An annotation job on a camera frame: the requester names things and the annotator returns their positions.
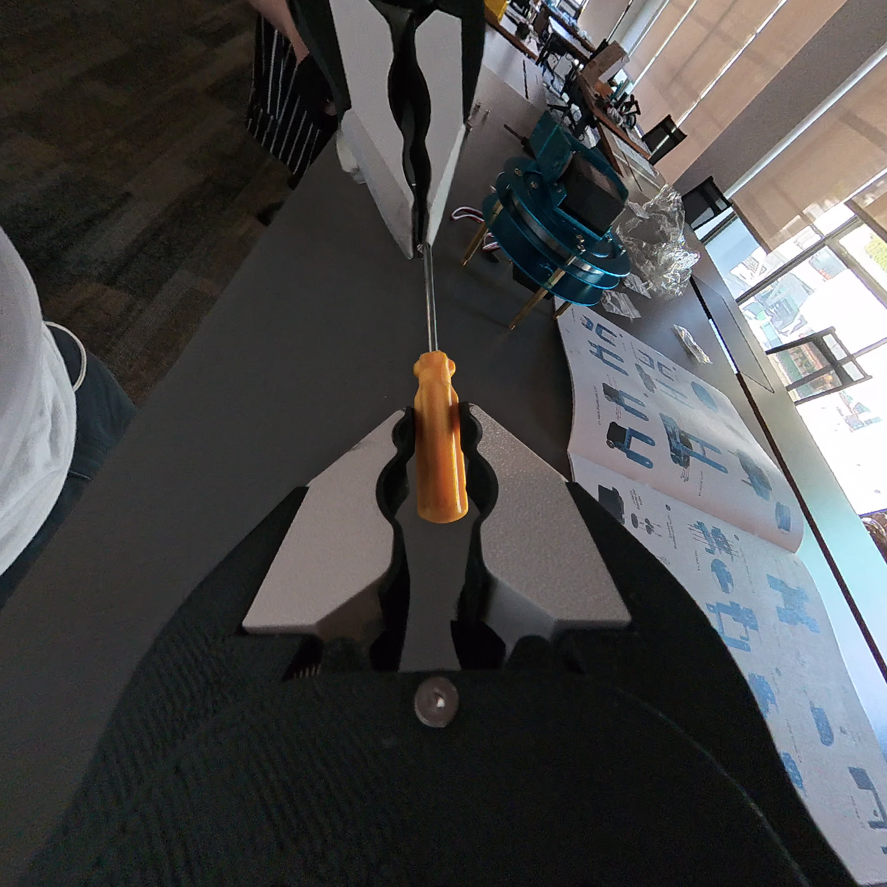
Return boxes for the wood edged grey desk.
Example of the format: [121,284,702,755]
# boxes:
[575,69,669,189]

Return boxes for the orange handled screwdriver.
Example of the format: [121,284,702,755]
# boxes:
[413,246,469,522]

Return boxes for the dark grey desk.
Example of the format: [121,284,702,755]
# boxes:
[0,21,887,887]

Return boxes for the white drawstring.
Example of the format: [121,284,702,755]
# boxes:
[45,322,89,390]

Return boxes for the person's left hand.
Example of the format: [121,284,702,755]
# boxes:
[251,0,310,65]

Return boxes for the person's white shirt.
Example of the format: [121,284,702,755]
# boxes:
[0,229,79,576]

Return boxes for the red white servo wires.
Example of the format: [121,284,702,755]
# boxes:
[450,204,501,262]

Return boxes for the beige roller blind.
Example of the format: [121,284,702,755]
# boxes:
[728,62,887,254]

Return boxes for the small clear parts bag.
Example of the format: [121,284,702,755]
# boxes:
[672,324,712,366]

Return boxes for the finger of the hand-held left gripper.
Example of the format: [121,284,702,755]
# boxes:
[331,0,425,261]
[412,0,486,248]

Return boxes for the blue toy robot arm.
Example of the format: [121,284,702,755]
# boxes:
[463,111,633,331]

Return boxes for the black mesh chair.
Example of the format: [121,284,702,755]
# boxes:
[765,326,873,404]
[682,176,735,241]
[641,114,688,166]

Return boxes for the black white striped bag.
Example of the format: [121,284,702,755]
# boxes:
[246,14,342,189]

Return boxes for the crumpled clear plastic wrap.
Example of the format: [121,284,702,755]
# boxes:
[613,183,702,300]

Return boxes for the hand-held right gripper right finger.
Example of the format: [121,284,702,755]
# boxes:
[452,404,633,671]

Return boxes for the window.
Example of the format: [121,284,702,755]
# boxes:
[703,201,887,517]

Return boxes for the printed instruction sheet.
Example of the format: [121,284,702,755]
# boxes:
[554,301,887,887]

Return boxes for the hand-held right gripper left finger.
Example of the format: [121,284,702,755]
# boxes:
[243,407,417,672]

